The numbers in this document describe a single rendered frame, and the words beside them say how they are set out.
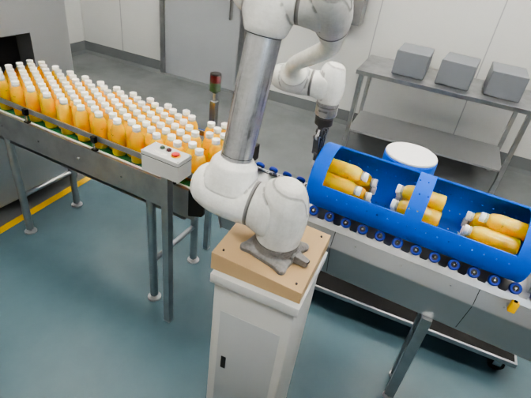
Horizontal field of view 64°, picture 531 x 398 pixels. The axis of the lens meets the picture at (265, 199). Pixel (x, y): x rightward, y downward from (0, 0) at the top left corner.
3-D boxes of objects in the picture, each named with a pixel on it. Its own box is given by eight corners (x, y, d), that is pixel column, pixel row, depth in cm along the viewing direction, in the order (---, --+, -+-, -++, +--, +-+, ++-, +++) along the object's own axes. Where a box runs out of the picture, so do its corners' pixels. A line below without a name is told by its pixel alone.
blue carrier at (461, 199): (514, 298, 156) (553, 240, 140) (300, 213, 185) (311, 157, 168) (516, 254, 178) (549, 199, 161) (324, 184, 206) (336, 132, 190)
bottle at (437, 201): (444, 206, 171) (399, 190, 177) (450, 193, 167) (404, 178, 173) (441, 216, 166) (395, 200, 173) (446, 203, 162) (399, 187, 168)
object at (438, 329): (506, 381, 238) (517, 365, 230) (264, 283, 279) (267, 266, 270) (502, 317, 279) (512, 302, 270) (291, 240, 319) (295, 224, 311)
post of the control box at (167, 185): (169, 323, 243) (167, 174, 188) (163, 320, 244) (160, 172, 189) (173, 318, 246) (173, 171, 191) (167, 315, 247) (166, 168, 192)
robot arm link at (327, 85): (342, 100, 171) (311, 93, 174) (352, 61, 163) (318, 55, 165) (339, 109, 163) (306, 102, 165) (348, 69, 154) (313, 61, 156)
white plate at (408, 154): (434, 148, 238) (433, 149, 239) (385, 137, 241) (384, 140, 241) (441, 170, 215) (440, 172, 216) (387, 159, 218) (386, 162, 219)
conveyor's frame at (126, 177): (196, 325, 244) (201, 197, 194) (4, 223, 297) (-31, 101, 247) (239, 276, 281) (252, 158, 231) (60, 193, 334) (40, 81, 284)
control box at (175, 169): (178, 184, 183) (178, 163, 177) (141, 169, 189) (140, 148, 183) (191, 174, 190) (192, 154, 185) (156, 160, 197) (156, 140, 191)
